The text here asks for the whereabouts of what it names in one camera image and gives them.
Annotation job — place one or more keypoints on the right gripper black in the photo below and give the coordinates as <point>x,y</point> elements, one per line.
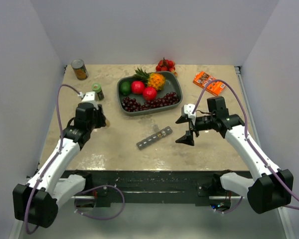
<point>188,139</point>

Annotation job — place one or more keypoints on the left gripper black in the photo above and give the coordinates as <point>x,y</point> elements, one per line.
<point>101,117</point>

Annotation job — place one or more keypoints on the grey weekly pill organizer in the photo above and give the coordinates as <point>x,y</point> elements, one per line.
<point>158,135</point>

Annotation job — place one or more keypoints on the clear pill bottle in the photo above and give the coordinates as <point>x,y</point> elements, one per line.
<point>107,123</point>

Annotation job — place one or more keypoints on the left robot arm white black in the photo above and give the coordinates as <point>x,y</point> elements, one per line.
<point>39,200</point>

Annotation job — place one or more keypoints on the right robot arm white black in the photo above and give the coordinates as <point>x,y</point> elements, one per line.
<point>269,187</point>

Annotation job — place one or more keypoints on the green capped small bottle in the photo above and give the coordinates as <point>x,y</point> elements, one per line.
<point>97,88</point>

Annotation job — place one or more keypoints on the dark red grape bunch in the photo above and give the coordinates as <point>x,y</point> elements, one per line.
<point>132,105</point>

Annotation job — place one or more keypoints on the green lime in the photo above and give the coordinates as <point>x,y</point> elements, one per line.
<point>125,88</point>

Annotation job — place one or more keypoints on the grey fruit tray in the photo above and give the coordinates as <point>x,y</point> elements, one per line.
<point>171,85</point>

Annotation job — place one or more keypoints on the red pomegranate left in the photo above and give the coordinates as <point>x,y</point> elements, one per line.
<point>137,87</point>

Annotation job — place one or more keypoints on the red pomegranate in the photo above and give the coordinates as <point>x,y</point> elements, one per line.
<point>149,93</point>
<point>137,87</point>

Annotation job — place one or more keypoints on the red pomegranate right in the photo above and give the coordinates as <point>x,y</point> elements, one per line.
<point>149,93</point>

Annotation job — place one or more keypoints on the orange snack box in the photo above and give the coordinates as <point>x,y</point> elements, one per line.
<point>202,79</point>

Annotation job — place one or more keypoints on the tin can fruit label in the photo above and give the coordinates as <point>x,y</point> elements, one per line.
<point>79,69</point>

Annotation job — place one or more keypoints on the orange toy pineapple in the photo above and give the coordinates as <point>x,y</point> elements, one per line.
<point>155,80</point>

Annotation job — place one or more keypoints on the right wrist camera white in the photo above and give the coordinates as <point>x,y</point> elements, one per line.
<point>188,111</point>

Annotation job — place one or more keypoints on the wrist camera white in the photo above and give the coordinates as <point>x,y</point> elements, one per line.
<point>188,111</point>
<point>89,97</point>

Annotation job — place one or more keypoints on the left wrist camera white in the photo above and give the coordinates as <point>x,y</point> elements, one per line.
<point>89,97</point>

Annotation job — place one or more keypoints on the black base frame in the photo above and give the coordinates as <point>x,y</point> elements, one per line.
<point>149,187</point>

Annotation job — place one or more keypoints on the aluminium rail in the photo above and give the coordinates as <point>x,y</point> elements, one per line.
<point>286,222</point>

